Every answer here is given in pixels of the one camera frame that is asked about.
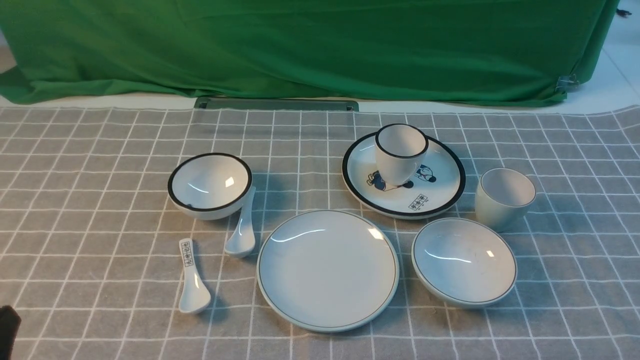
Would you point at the green backdrop cloth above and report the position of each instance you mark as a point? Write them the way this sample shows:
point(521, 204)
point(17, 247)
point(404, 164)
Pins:
point(515, 53)

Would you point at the pale ceramic cup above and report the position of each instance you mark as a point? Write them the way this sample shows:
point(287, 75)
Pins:
point(503, 196)

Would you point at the metal binder clip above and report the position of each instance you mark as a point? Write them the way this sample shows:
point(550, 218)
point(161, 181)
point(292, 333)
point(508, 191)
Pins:
point(567, 83)

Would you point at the black-rimmed cartoon plate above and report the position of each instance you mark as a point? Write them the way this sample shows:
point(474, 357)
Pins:
point(435, 187)

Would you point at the black-rimmed white cup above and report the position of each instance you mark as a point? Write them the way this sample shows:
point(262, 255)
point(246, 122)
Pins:
point(399, 151)

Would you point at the plain white ceramic spoon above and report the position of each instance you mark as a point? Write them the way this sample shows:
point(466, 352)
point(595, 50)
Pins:
point(243, 241)

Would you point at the shallow pale bowl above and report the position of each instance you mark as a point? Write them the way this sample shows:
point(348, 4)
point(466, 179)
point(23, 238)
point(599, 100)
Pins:
point(463, 263)

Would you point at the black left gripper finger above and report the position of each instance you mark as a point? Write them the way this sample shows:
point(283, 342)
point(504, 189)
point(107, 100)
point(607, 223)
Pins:
point(10, 322)

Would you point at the large pale plate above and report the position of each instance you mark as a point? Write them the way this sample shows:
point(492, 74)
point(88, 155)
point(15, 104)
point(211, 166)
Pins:
point(328, 271)

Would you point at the black-rimmed white bowl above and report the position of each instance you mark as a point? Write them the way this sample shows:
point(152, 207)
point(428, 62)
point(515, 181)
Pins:
point(211, 186)

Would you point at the white spoon with pattern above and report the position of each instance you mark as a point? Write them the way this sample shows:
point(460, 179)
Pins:
point(195, 296)

